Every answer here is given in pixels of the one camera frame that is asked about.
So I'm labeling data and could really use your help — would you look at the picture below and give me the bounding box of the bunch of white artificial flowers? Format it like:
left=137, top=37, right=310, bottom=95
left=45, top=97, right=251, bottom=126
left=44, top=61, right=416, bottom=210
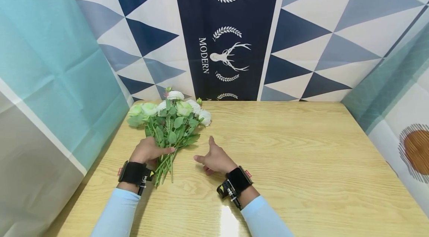
left=127, top=87, right=212, bottom=188

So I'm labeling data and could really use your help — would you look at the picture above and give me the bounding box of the person's right hand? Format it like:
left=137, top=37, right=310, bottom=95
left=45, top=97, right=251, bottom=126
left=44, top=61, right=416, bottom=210
left=193, top=135, right=239, bottom=176

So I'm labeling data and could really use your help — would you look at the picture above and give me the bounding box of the person's left forearm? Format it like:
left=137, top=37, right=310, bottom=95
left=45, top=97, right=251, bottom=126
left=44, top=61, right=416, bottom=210
left=89, top=182, right=142, bottom=237

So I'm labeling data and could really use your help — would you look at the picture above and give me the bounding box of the person's right forearm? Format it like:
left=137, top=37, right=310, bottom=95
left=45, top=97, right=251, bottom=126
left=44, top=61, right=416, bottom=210
left=239, top=186, right=295, bottom=237

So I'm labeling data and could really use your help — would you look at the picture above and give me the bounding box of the person's left hand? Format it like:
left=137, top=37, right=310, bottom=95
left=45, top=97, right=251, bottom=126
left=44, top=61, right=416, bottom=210
left=129, top=136, right=176, bottom=171

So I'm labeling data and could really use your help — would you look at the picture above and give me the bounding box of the black wrist band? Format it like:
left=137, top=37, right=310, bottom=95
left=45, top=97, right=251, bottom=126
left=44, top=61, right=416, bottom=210
left=216, top=166, right=254, bottom=211
left=117, top=160, right=156, bottom=196

